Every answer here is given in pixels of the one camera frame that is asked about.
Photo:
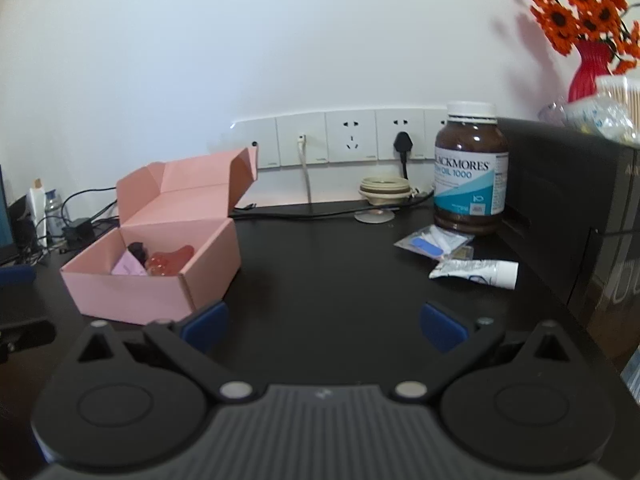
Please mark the black glossy appliance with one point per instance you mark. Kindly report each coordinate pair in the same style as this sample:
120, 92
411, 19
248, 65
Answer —
550, 185

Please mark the clear plastic bag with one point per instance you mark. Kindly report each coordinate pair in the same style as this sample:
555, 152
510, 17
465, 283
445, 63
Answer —
595, 115

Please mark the red massage comb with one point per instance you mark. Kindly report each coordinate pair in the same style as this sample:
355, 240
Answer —
167, 260

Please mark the cotton swab container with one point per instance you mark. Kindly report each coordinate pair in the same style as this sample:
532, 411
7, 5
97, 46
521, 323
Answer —
620, 90

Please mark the white squeeze tube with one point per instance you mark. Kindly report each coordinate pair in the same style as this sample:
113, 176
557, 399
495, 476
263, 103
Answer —
37, 210

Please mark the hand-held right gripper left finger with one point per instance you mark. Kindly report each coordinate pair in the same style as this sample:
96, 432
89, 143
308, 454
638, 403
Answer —
205, 327

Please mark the clear plastic bottle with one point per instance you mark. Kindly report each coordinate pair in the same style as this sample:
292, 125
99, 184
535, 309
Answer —
54, 210

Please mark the pink cardboard box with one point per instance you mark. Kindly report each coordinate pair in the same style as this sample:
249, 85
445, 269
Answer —
130, 300

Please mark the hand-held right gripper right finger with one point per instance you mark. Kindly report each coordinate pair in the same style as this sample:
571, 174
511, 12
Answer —
440, 327

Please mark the orange artificial flowers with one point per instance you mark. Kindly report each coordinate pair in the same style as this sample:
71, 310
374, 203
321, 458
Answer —
555, 20

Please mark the black power adapter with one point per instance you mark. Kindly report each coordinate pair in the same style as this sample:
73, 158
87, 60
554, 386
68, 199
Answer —
77, 230

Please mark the red vase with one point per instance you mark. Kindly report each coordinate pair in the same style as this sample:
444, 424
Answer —
590, 77

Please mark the beige round suction holder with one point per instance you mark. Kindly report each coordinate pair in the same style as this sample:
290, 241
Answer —
382, 190

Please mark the clear packet with blue strip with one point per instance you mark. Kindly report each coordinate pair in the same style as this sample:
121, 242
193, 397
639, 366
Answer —
430, 245

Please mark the white ointment tube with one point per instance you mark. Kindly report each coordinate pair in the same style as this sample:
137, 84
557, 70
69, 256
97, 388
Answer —
480, 272

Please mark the black power plug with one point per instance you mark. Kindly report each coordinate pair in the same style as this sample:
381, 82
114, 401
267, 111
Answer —
402, 142

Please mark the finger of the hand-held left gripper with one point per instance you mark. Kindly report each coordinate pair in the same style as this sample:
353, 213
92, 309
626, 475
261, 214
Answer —
30, 332
17, 276

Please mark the black hair clip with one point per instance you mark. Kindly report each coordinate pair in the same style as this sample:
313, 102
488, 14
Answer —
137, 250

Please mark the computer monitor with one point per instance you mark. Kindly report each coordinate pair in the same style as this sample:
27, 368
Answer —
5, 220

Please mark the brown supplement bottle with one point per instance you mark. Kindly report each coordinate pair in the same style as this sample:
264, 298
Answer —
470, 185

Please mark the white wall socket row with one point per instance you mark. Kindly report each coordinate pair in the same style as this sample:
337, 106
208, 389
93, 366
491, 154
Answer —
287, 145

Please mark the small tan packet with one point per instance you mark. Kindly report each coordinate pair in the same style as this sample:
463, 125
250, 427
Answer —
462, 253

